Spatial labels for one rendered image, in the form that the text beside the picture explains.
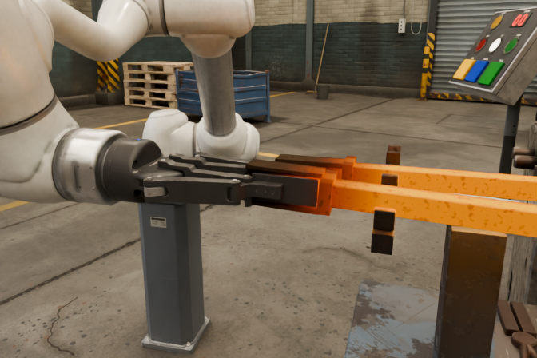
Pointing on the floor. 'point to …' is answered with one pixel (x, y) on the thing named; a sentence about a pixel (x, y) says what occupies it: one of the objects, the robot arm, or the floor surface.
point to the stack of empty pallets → (153, 83)
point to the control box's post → (509, 137)
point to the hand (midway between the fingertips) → (287, 185)
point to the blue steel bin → (187, 104)
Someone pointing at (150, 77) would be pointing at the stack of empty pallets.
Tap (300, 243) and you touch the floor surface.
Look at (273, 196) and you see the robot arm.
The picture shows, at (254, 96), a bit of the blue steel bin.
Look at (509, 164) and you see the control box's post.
